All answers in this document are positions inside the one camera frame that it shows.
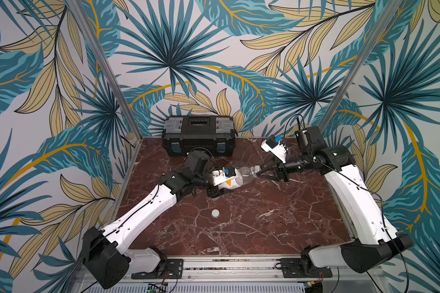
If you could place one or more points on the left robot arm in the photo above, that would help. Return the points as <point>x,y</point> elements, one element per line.
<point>105,250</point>

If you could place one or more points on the white bottle cap on table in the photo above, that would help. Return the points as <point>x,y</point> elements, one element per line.
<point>215,213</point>

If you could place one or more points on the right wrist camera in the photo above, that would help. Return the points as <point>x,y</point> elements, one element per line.
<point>275,145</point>

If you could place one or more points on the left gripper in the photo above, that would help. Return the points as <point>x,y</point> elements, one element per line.
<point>215,192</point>

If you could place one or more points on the aluminium front rail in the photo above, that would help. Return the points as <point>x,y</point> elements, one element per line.
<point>251,274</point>

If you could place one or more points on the left aluminium corner post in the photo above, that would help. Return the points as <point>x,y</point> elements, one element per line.
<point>85,25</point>

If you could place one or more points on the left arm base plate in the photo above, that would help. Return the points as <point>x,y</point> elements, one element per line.
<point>169,269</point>

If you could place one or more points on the black plastic toolbox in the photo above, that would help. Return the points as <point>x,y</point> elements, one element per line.
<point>182,133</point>

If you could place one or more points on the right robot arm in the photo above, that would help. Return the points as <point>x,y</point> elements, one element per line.
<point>375,239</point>

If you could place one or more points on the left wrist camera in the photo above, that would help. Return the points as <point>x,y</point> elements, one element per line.
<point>218,177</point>

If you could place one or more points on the large white label bottle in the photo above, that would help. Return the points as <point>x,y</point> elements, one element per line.
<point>239,177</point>

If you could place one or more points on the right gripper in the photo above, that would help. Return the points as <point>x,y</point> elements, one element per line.
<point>280,173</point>

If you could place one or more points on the right aluminium corner post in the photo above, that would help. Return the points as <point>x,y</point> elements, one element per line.
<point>368,46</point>

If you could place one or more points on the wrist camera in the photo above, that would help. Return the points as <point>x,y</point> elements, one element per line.
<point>218,177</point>
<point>275,145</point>

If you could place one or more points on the aluminium corner post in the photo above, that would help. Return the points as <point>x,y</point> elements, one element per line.
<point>85,25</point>
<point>368,46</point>

